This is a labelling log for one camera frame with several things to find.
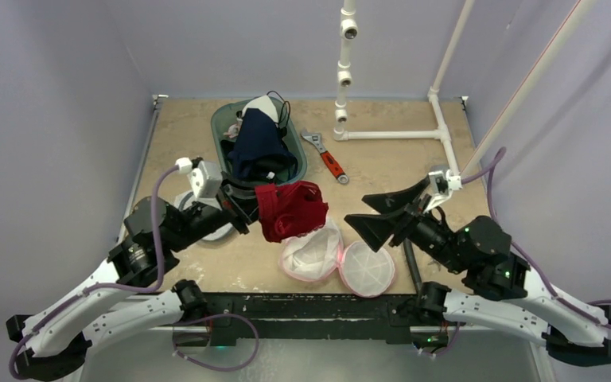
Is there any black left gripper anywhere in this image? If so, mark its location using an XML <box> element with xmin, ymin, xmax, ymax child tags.
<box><xmin>168</xmin><ymin>170</ymin><xmax>286</xmax><ymax>251</ymax></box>

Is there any red lace bra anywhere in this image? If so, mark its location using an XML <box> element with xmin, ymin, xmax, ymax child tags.
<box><xmin>254</xmin><ymin>181</ymin><xmax>329</xmax><ymax>243</ymax></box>

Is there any navy blue bra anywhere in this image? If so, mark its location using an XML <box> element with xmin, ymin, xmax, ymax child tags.
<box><xmin>220</xmin><ymin>109</ymin><xmax>298</xmax><ymax>181</ymax></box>

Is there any small pink-zip mesh bag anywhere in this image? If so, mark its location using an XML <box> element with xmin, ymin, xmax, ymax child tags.
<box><xmin>278</xmin><ymin>217</ymin><xmax>396</xmax><ymax>298</ymax></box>

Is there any white and black bra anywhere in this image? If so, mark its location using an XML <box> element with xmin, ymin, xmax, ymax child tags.
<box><xmin>237</xmin><ymin>91</ymin><xmax>291</xmax><ymax>128</ymax></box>

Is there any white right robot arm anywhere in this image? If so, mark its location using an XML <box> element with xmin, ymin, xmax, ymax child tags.
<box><xmin>345</xmin><ymin>180</ymin><xmax>611</xmax><ymax>367</ymax></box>

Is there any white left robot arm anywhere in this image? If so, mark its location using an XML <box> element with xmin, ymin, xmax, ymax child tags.
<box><xmin>6</xmin><ymin>179</ymin><xmax>259</xmax><ymax>381</ymax></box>

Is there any beige bra in basin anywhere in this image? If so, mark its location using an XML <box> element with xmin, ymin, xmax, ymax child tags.
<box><xmin>224</xmin><ymin>122</ymin><xmax>242</xmax><ymax>139</ymax></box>

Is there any teal plastic basin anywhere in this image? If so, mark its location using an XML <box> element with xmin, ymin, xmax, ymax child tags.
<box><xmin>211</xmin><ymin>91</ymin><xmax>308</xmax><ymax>185</ymax></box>

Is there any white PVC pipe rack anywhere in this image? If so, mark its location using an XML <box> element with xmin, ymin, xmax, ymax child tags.
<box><xmin>333</xmin><ymin>0</ymin><xmax>599</xmax><ymax>177</ymax></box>

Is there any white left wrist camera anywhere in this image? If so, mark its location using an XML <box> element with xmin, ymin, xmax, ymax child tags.
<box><xmin>175</xmin><ymin>158</ymin><xmax>223</xmax><ymax>200</ymax></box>

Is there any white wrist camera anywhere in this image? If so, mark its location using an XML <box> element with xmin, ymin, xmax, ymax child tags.
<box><xmin>425</xmin><ymin>165</ymin><xmax>462</xmax><ymax>212</ymax></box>
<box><xmin>175</xmin><ymin>158</ymin><xmax>223</xmax><ymax>200</ymax></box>

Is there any black corrugated hose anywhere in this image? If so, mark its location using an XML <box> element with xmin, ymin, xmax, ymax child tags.
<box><xmin>402</xmin><ymin>240</ymin><xmax>425</xmax><ymax>294</ymax></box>

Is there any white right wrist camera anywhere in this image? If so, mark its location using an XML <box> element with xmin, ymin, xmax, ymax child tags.
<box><xmin>425</xmin><ymin>165</ymin><xmax>462</xmax><ymax>212</ymax></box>

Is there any red-handled adjustable wrench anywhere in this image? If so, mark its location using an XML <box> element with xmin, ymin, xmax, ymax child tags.
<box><xmin>301</xmin><ymin>130</ymin><xmax>349</xmax><ymax>185</ymax></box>

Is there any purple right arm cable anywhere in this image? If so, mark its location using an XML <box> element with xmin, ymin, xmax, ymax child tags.
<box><xmin>461</xmin><ymin>146</ymin><xmax>611</xmax><ymax>338</ymax></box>

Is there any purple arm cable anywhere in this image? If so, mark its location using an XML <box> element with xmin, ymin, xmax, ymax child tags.
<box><xmin>461</xmin><ymin>146</ymin><xmax>611</xmax><ymax>338</ymax></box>
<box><xmin>9</xmin><ymin>164</ymin><xmax>180</xmax><ymax>380</ymax></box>

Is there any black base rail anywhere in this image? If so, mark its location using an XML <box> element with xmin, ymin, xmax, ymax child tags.
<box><xmin>205</xmin><ymin>292</ymin><xmax>445</xmax><ymax>346</ymax></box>

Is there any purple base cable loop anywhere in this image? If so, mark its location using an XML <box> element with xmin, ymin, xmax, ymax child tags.
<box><xmin>172</xmin><ymin>314</ymin><xmax>260</xmax><ymax>372</ymax></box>

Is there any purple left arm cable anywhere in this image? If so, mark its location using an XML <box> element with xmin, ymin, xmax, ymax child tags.
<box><xmin>9</xmin><ymin>164</ymin><xmax>180</xmax><ymax>380</ymax></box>

